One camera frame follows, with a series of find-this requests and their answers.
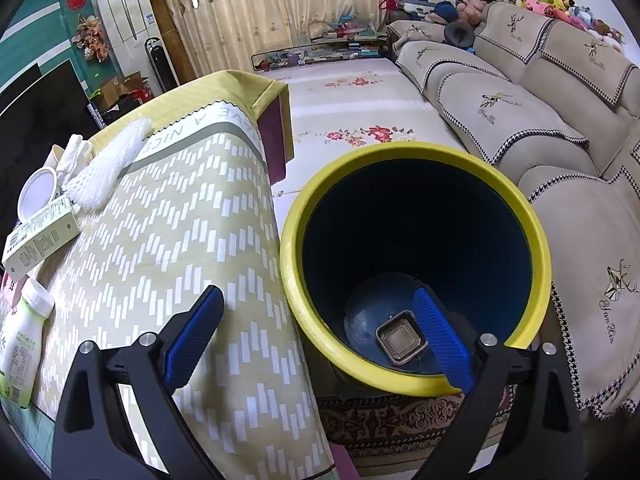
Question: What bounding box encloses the yellow patterned tablecloth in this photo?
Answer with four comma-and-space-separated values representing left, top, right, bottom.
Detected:
30, 69, 333, 480

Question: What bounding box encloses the white green milk bottle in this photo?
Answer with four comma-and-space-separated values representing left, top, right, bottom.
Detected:
0, 277, 55, 408

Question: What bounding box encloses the beige sofa with covers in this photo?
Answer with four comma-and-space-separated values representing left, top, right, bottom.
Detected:
385, 0, 640, 421

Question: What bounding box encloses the open cardboard box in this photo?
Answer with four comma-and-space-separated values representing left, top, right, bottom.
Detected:
92, 72, 151, 111

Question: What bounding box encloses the pink packet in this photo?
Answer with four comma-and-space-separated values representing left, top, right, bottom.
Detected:
0, 270, 27, 311

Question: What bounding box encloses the white foam fruit net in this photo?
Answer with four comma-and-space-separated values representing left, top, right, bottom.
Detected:
62, 117, 152, 211

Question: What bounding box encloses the black flat television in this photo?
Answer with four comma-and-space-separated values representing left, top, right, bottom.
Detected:
0, 58, 95, 161

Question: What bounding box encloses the dark neck pillow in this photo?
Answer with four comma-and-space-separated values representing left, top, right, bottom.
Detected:
444, 21, 476, 51

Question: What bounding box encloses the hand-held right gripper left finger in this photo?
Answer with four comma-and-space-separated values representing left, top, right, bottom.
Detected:
51, 284, 226, 480

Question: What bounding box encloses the beige patterned curtain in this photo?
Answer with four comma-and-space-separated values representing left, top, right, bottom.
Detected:
137, 0, 441, 86

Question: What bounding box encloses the pile of books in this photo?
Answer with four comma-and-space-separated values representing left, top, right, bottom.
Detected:
252, 22, 391, 71

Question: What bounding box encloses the pile of plush toys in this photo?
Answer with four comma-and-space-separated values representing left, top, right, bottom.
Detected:
460, 0, 626, 53

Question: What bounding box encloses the small brown foil tray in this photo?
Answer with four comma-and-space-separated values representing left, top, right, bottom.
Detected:
375, 311, 431, 366

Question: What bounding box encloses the teal grid table mat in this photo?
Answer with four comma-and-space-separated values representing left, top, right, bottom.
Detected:
22, 400, 56, 466

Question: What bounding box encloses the black tower fan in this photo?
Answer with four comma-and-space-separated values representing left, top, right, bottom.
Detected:
145, 37, 180, 92

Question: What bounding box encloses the cream green carton box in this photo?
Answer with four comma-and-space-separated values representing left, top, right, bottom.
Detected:
2, 197, 81, 281

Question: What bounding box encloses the artificial flower wall decoration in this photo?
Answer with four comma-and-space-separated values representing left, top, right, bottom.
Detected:
74, 15, 112, 63

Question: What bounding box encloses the yellow rimmed blue trash bin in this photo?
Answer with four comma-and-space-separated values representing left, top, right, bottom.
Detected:
279, 141, 552, 397

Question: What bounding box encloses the printed white paper cup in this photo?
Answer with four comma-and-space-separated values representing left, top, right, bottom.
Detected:
17, 134, 93, 223

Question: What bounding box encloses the dark red patterned rug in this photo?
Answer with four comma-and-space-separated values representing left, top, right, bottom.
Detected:
317, 385, 521, 461

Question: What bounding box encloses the dark purple table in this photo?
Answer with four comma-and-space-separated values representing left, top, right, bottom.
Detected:
260, 92, 293, 183

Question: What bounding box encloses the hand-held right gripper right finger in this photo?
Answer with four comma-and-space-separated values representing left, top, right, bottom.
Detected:
412, 287, 583, 480

